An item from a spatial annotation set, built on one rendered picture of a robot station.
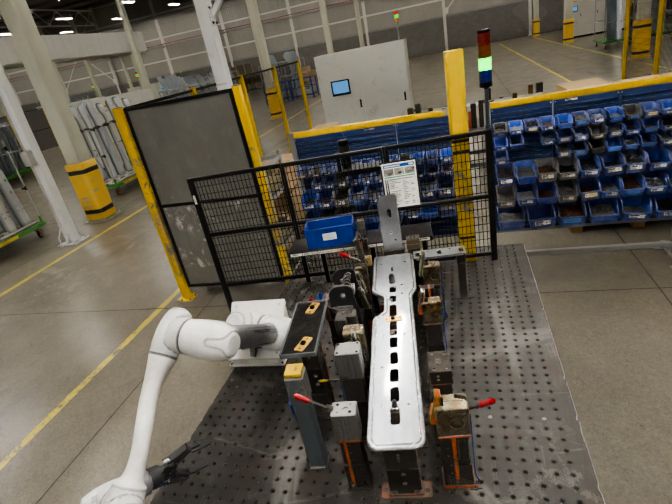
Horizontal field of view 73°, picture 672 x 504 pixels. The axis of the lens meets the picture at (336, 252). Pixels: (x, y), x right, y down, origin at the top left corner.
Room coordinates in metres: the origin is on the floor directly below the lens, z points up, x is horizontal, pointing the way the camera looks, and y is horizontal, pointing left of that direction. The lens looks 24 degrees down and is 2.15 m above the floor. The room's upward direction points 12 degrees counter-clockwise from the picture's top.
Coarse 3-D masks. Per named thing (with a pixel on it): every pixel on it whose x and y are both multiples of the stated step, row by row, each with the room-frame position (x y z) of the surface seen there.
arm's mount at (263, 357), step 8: (232, 304) 2.25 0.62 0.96; (240, 304) 2.23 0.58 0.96; (248, 304) 2.22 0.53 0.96; (256, 304) 2.20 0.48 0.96; (264, 304) 2.19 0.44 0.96; (272, 304) 2.17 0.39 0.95; (280, 304) 2.16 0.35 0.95; (256, 312) 2.17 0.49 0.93; (264, 312) 2.16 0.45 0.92; (272, 312) 2.14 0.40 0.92; (280, 312) 2.13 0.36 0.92; (240, 352) 2.05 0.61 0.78; (248, 352) 2.03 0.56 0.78; (264, 352) 2.00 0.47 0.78; (272, 352) 1.99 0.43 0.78; (232, 360) 2.04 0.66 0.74; (240, 360) 2.03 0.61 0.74; (248, 360) 2.02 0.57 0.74; (256, 360) 2.01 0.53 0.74; (264, 360) 1.99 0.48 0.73; (272, 360) 1.98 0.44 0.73; (280, 360) 1.98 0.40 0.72
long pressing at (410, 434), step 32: (384, 256) 2.38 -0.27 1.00; (384, 288) 2.02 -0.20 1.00; (416, 288) 1.96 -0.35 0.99; (384, 352) 1.51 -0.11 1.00; (416, 352) 1.47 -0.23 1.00; (384, 384) 1.32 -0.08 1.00; (416, 384) 1.29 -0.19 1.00; (384, 416) 1.17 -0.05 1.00; (416, 416) 1.14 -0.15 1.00; (384, 448) 1.04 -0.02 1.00; (416, 448) 1.02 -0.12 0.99
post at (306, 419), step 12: (288, 384) 1.28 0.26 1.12; (300, 384) 1.27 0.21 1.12; (300, 408) 1.28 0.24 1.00; (312, 408) 1.31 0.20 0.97; (300, 420) 1.29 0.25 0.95; (312, 420) 1.28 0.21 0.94; (300, 432) 1.30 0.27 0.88; (312, 432) 1.28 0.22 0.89; (312, 444) 1.28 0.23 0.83; (312, 456) 1.29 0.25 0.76; (324, 456) 1.30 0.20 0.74; (312, 468) 1.28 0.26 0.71; (324, 468) 1.27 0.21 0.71
